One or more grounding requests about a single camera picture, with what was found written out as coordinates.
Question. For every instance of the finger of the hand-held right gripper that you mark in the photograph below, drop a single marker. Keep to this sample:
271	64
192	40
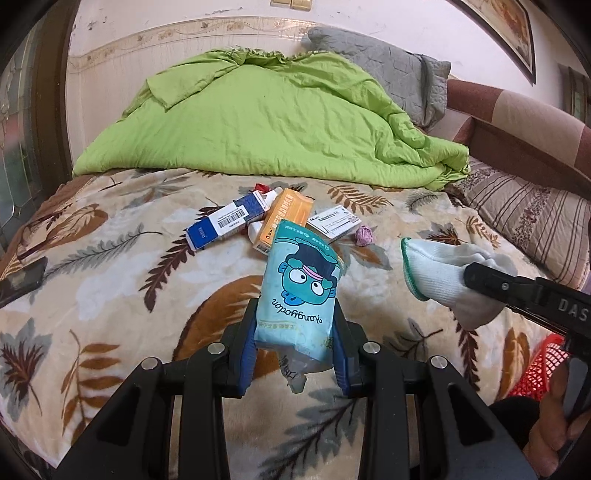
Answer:
498	284

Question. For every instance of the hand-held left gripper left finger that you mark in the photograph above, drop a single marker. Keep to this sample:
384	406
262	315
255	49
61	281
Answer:
249	341

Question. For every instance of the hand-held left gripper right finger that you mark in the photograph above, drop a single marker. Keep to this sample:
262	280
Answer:
344	369

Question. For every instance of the white sock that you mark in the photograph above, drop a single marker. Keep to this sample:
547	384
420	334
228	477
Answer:
438	272

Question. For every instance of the red plastic basket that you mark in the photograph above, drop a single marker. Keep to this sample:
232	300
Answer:
535	369

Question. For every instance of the blue cartoon tissue packet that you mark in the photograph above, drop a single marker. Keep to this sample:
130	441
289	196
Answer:
295	286

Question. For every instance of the blue and white box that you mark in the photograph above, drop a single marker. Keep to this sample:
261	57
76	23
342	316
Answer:
221	224

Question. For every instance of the orange box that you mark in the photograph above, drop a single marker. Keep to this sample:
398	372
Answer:
286	207

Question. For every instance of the person's right hand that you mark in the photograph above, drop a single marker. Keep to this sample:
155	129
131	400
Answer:
549	429

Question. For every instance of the striped pillow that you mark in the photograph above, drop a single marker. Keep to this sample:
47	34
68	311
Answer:
531	207

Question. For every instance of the white plastic bottle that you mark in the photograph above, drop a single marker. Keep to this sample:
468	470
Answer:
255	230

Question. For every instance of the crumpled purple paper ball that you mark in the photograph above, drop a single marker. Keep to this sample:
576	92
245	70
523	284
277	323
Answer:
364	235

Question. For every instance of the leaf print blanket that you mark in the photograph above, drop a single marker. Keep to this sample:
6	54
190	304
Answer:
115	277

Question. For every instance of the small red scrap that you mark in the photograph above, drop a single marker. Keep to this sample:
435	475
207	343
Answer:
262	188

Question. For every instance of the brown padded headboard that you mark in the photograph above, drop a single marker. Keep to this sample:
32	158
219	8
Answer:
521	120

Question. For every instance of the green quilt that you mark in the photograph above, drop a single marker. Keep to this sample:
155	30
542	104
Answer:
254	115

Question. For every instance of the dark phone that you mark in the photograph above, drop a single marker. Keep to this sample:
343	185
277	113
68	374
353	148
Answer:
21	281

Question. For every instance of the grey quilted pillow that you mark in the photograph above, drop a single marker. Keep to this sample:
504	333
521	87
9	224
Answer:
383	60

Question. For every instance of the wooden window frame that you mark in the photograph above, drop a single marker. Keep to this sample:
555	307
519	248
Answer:
577	92

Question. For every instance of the framed wall picture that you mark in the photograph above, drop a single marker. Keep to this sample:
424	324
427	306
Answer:
512	23

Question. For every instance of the gold wall switch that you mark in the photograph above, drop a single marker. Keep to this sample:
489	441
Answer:
280	3
302	4

